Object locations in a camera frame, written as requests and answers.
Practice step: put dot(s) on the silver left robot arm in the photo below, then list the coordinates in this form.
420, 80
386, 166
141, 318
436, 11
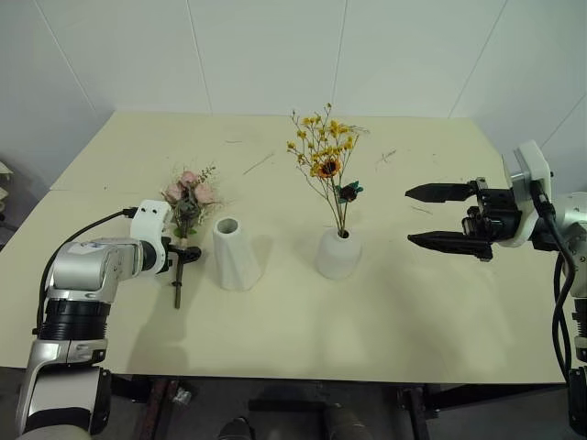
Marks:
78, 270

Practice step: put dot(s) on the beige stacked object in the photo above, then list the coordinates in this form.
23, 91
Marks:
3, 185

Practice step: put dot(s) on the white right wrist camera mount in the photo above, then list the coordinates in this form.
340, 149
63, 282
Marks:
532, 160

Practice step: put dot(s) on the small silvery object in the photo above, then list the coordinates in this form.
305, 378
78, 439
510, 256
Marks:
183, 396

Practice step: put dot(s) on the rusty red metal bar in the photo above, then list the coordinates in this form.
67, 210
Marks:
160, 408

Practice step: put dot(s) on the dark rounded shape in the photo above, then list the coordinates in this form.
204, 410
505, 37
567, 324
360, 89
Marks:
235, 430

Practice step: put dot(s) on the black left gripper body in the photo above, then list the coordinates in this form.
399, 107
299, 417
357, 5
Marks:
173, 256

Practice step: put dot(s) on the short white vase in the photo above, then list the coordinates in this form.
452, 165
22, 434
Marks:
338, 256

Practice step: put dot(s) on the tall white ribbed vase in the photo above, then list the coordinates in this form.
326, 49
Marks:
235, 256

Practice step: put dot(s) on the long dry twig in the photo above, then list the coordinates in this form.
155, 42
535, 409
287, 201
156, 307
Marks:
259, 164

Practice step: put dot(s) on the black table leg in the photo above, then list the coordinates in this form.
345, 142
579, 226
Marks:
419, 412

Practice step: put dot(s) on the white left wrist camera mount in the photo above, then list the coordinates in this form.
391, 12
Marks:
147, 220

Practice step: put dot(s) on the pink rose bouquet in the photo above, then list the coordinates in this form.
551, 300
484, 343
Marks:
190, 192

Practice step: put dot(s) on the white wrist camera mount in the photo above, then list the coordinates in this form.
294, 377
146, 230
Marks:
532, 160
147, 220

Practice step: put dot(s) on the yellow sunflower bouquet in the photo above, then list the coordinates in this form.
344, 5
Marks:
326, 167

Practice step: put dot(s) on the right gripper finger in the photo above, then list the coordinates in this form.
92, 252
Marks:
454, 243
440, 192

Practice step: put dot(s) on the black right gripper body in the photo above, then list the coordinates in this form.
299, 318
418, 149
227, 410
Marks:
500, 211

